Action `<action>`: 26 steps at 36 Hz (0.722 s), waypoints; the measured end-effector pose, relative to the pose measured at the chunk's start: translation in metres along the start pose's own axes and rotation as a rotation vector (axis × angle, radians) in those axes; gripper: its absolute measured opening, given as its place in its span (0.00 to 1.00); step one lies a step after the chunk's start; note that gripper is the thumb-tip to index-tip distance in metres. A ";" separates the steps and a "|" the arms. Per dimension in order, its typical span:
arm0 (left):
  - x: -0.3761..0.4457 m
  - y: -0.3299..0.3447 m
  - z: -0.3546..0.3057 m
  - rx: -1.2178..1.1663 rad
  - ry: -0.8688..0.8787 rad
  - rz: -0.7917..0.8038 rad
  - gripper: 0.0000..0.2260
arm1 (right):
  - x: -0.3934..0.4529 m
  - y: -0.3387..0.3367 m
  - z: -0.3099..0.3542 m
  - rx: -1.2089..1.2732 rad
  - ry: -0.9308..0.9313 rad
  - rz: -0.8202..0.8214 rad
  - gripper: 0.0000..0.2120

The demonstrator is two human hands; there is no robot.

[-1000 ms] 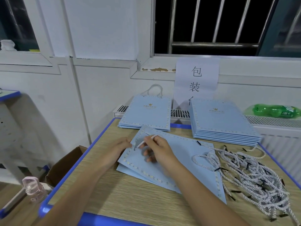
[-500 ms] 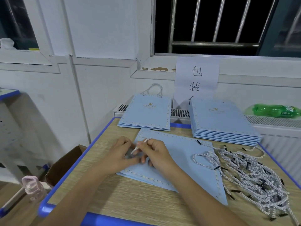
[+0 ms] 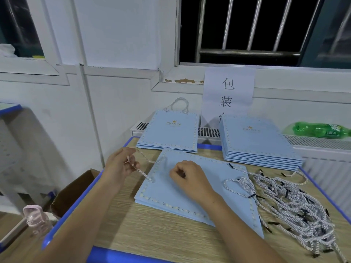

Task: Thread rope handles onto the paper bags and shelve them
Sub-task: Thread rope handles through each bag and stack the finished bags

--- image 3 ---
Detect person's right hand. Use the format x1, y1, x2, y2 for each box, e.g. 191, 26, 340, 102
169, 160, 220, 207

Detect person's left hand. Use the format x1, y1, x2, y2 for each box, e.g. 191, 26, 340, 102
100, 146, 138, 187

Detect white black-tipped rope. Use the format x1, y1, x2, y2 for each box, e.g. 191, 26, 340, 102
165, 97, 190, 114
125, 150, 168, 182

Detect stack of finished bags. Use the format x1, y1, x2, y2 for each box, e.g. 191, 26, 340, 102
133, 148, 265, 238

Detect stack of blue paper bags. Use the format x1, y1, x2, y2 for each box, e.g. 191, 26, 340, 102
219, 115, 304, 172

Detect pile of white twisted ropes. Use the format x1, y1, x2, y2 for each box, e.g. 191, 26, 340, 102
222, 169, 347, 262

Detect person's right forearm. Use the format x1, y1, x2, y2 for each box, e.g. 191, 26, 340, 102
200, 194, 288, 263

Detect person's left forearm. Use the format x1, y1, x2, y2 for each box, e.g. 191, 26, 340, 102
30, 178, 124, 263

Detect brown cardboard box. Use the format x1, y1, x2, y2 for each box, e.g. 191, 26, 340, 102
49, 168, 102, 218

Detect blue-edged wooden desk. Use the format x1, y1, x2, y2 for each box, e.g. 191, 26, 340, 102
41, 137, 351, 263

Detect pink water bottle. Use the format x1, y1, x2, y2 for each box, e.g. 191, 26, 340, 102
22, 204, 53, 237

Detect white paper sign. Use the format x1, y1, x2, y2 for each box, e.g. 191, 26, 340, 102
202, 67, 256, 127

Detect grey metal desk blue edge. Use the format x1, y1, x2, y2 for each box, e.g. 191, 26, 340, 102
0, 103, 57, 252

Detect green plastic bottle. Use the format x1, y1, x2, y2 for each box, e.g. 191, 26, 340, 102
292, 121, 351, 140

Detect metal window grille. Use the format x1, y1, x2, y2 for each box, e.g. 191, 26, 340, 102
180, 0, 324, 66

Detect small white container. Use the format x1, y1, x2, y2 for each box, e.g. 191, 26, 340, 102
0, 43, 16, 58

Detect white framed window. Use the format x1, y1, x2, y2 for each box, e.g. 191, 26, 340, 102
0, 0, 70, 85

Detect teal framed sliding window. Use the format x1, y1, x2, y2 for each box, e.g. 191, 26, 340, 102
302, 0, 351, 70

